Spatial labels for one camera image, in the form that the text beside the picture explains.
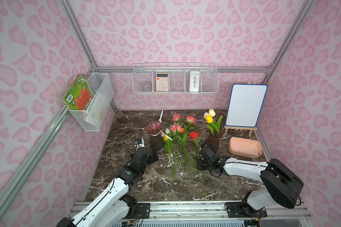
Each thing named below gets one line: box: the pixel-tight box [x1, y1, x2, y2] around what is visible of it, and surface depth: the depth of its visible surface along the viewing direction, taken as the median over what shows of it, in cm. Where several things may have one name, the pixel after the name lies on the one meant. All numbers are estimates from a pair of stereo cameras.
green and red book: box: [62, 73, 95, 111], surface depth 73 cm
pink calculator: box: [155, 72, 170, 92], surface depth 96 cm
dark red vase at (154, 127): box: [145, 120, 164, 150], surface depth 91 cm
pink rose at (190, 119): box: [185, 115, 197, 125], surface depth 109 cm
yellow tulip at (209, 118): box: [206, 114, 214, 124], surface depth 76 cm
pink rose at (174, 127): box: [170, 124, 183, 133], surface depth 101 cm
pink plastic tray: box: [228, 137, 263, 159], surface depth 97 cm
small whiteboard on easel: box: [224, 81, 268, 137], surface depth 94 cm
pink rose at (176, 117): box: [171, 113, 182, 123], surface depth 112 cm
